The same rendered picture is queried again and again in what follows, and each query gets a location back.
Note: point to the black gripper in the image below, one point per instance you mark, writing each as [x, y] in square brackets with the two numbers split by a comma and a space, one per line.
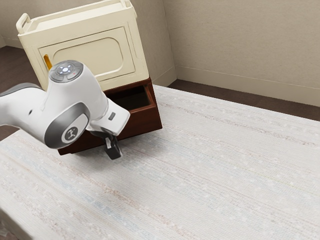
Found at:
[100, 131]

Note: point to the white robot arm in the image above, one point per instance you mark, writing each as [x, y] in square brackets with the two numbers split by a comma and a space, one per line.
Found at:
[82, 100]

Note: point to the dark brown open drawer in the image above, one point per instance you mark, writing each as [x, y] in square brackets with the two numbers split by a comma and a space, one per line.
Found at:
[145, 120]

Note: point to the dark brown wooden cabinet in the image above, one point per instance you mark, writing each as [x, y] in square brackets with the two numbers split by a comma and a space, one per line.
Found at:
[149, 80]

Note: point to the cream box with lid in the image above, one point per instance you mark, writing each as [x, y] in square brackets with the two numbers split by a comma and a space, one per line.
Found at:
[100, 42]

